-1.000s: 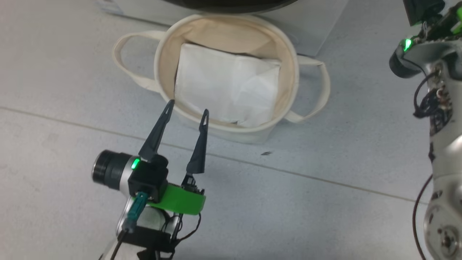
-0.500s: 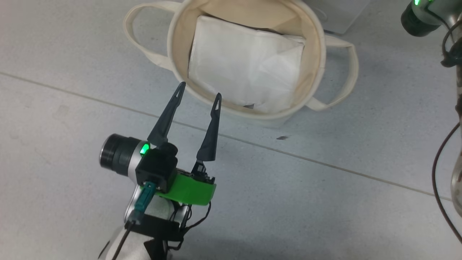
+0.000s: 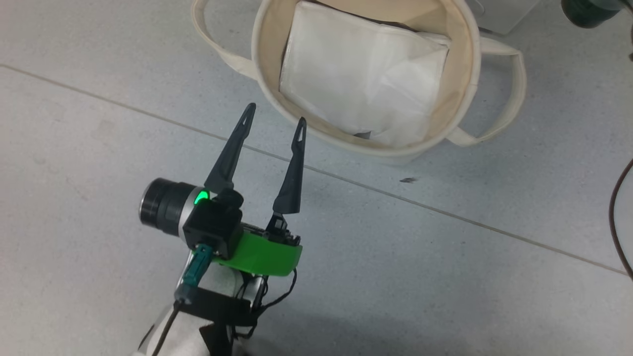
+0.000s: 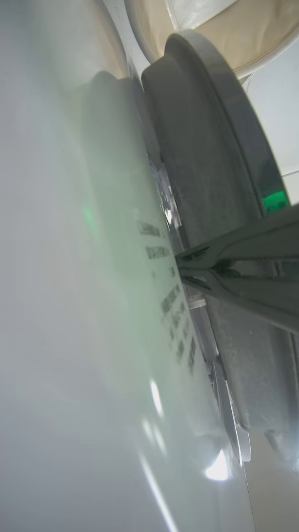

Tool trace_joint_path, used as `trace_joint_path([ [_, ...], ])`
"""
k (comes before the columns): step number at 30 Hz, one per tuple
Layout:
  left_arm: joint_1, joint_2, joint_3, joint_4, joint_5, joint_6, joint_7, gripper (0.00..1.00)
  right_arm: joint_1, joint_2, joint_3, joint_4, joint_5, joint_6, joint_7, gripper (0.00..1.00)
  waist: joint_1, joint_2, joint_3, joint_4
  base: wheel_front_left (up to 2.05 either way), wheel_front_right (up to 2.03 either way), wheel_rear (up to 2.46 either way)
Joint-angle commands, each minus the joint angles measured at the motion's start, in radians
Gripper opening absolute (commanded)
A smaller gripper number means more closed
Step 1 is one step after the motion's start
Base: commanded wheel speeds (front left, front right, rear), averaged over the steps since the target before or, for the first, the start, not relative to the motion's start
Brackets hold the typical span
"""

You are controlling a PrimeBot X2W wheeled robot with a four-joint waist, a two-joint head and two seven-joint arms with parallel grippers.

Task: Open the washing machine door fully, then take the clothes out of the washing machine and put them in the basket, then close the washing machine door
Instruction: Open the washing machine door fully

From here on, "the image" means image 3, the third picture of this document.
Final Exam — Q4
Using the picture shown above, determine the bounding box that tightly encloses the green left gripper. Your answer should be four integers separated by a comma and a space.
204, 102, 308, 276

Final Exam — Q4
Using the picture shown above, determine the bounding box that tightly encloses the beige fabric laundry basket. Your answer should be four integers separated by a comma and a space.
192, 0, 527, 160

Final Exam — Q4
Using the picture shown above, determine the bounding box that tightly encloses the white cloth basket liner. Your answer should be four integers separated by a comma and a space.
279, 0, 451, 148

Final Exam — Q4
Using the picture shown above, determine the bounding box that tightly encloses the white washing machine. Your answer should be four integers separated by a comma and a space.
467, 0, 542, 36

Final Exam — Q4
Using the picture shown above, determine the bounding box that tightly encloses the left cable with teal connector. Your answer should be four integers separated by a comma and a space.
151, 245, 214, 356

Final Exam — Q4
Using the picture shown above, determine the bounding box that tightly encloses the cable with teal connector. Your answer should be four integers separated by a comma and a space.
151, 245, 214, 356
608, 158, 633, 280

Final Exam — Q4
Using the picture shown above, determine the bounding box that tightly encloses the thin black left gripper cable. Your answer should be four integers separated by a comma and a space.
230, 267, 298, 342

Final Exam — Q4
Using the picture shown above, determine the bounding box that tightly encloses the right cable with teal connector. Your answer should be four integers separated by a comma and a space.
608, 158, 633, 280

